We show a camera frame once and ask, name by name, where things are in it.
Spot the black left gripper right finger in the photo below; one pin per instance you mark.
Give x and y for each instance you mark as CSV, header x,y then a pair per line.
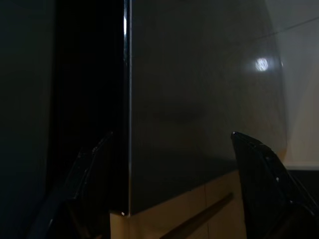
x,y
264,189

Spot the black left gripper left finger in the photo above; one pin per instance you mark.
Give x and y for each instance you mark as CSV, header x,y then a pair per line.
x,y
84,189

